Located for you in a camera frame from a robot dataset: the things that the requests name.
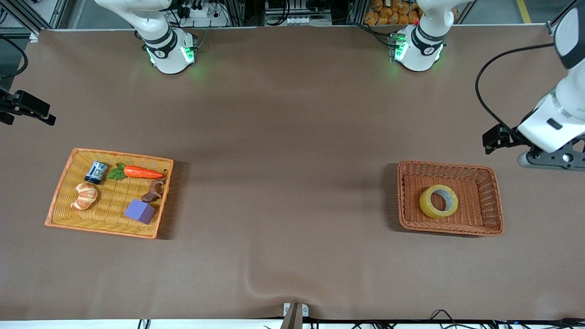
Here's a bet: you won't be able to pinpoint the yellow transparent tape roll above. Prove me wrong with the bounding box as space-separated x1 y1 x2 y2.
420 185 459 219

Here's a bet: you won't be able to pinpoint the brown wicker basket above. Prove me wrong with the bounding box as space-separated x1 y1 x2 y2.
397 160 505 237

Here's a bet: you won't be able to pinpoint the blue printed can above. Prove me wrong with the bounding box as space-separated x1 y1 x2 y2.
85 161 109 185

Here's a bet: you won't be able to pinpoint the toy croissant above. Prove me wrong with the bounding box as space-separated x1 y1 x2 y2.
70 183 99 211

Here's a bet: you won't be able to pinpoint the yellow wicker tray orange rim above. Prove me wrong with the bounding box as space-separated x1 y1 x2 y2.
44 148 174 239

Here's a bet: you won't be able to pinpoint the orange toy carrot green leaves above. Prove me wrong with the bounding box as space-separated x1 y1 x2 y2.
107 163 166 181

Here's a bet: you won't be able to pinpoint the purple foam cube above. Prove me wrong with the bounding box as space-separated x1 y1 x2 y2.
124 198 157 225

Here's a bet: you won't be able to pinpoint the brown toy animal figure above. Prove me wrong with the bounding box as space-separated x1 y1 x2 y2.
141 177 167 204

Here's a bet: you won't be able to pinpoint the white power strip black plugs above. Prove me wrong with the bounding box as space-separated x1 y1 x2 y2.
181 2 229 27

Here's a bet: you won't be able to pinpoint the brown table cloth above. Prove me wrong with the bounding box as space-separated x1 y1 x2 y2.
0 25 585 320

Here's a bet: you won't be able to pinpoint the aluminium frame profile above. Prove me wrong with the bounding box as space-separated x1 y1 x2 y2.
0 0 69 30
546 0 577 36

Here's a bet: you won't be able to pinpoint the black cables along table edge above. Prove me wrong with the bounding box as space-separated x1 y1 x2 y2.
304 309 585 329

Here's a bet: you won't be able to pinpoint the grey bracket with brown post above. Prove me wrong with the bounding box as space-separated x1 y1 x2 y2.
282 302 310 329

